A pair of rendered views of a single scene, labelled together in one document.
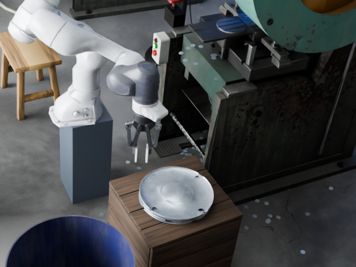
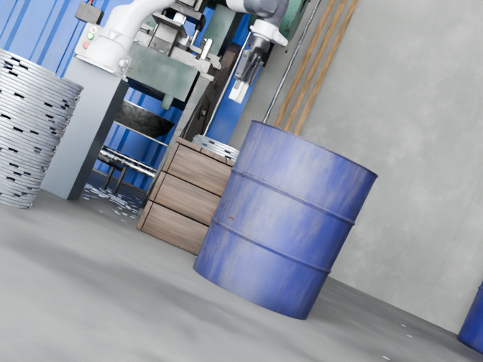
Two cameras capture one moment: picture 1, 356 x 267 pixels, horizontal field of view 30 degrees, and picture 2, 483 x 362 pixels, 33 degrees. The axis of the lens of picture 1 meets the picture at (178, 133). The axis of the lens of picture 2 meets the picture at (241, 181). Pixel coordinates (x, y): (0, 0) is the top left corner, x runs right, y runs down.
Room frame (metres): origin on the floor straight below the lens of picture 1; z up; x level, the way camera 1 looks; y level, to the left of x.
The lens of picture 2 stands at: (0.20, 2.45, 0.30)
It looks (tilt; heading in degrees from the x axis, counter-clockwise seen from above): 0 degrees down; 302
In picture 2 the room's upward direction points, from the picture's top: 24 degrees clockwise
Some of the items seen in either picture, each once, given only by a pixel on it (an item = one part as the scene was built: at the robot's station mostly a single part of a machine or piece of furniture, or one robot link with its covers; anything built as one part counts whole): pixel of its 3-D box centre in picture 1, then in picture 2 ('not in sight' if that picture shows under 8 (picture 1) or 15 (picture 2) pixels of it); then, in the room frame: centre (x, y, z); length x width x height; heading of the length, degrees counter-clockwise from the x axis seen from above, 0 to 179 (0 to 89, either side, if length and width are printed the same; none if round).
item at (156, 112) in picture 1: (150, 107); (270, 34); (1.82, 0.11, 0.81); 0.13 x 0.12 x 0.05; 6
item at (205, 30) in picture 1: (219, 40); (164, 37); (2.47, -0.12, 0.72); 0.25 x 0.14 x 0.14; 121
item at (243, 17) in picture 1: (254, 26); (172, 36); (2.55, -0.27, 0.76); 0.15 x 0.09 x 0.05; 31
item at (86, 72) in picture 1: (89, 64); (143, 6); (2.17, 0.38, 0.71); 0.18 x 0.11 x 0.25; 31
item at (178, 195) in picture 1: (177, 192); (233, 151); (1.85, -0.03, 0.39); 0.29 x 0.29 x 0.01
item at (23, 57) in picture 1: (29, 73); not in sight; (2.81, 0.81, 0.16); 0.34 x 0.24 x 0.34; 32
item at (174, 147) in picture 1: (209, 140); (109, 163); (2.49, -0.16, 0.14); 0.59 x 0.10 x 0.05; 121
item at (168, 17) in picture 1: (173, 26); (84, 26); (2.70, 0.08, 0.62); 0.10 x 0.06 x 0.20; 31
